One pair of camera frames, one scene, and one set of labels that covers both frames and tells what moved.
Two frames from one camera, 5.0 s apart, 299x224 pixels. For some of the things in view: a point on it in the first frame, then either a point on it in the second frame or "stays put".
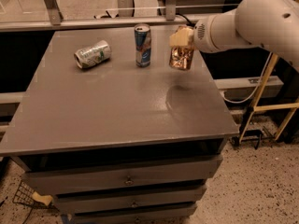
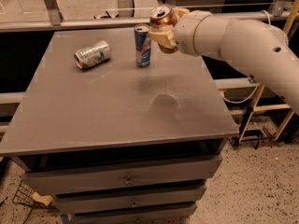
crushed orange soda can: [181, 57] → [163, 15]
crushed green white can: [92, 55] stays put
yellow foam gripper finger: [183, 36] → [163, 37]
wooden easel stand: [293, 106] stays put
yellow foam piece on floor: [46, 199] stays put
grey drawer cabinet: [111, 142] stays put
